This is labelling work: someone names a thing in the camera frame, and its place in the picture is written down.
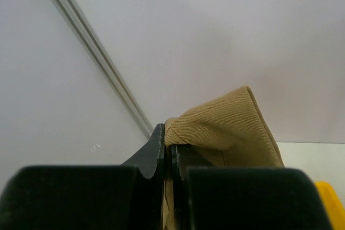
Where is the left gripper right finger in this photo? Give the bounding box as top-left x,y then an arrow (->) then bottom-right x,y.
171,145 -> 332,229

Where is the tan khaki skirt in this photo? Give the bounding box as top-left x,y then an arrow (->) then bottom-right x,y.
161,85 -> 285,230

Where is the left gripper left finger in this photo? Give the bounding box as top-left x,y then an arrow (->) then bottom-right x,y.
1,124 -> 165,229

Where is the yellow plastic tray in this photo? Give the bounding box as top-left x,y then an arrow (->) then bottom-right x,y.
315,182 -> 345,230

